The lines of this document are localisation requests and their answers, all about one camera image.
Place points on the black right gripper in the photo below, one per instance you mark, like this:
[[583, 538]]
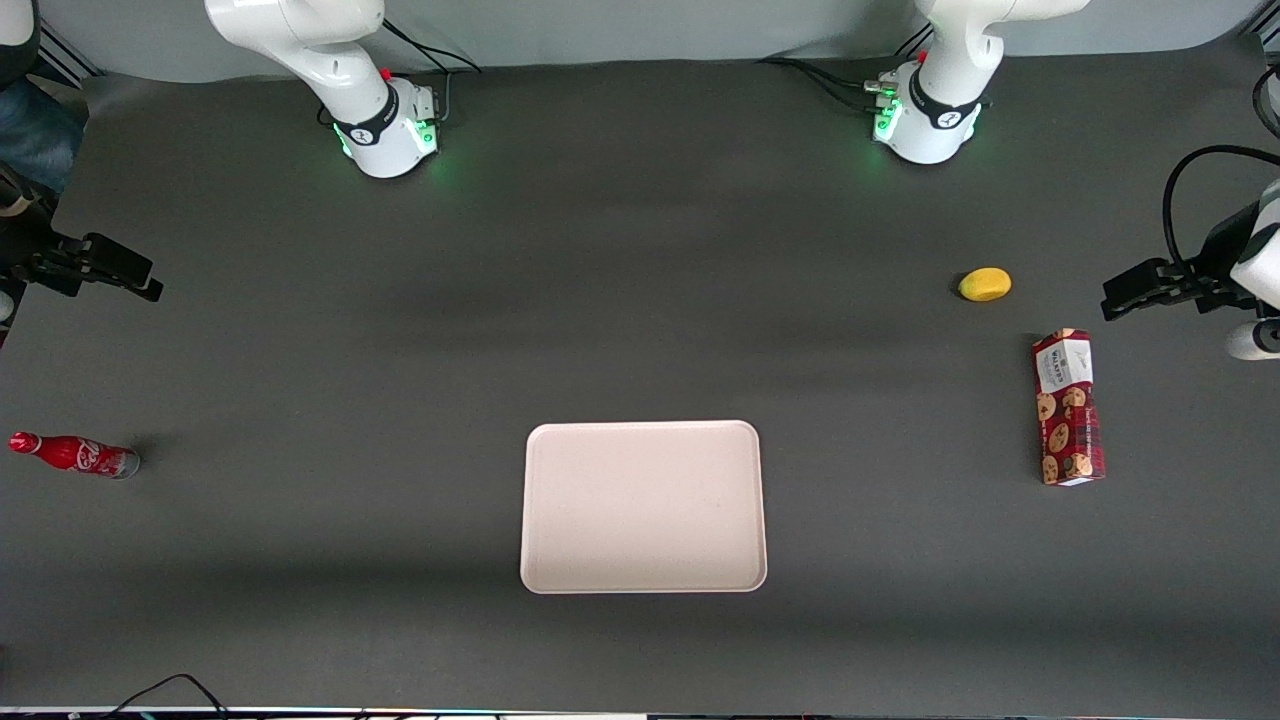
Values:
[[30, 243]]

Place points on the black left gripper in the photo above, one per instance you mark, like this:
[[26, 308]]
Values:
[[1213, 256]]

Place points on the red coke bottle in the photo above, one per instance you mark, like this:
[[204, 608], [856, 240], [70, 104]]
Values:
[[80, 456]]

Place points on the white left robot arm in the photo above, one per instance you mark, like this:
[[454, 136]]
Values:
[[940, 110]]

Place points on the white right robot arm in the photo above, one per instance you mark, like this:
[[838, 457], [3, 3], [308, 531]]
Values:
[[330, 60]]

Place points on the beige rectangular plastic tray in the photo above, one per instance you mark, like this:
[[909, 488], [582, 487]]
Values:
[[643, 507]]

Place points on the red cookie box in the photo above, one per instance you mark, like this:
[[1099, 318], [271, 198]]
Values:
[[1070, 420]]

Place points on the yellow lemon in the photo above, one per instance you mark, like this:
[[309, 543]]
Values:
[[985, 284]]

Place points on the person in blue jeans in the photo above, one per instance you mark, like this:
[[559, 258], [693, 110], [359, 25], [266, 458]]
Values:
[[35, 130]]

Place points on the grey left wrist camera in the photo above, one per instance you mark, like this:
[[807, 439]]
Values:
[[1250, 342]]

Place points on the aluminium frame rail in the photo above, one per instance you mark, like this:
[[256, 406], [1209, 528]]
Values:
[[70, 58]]

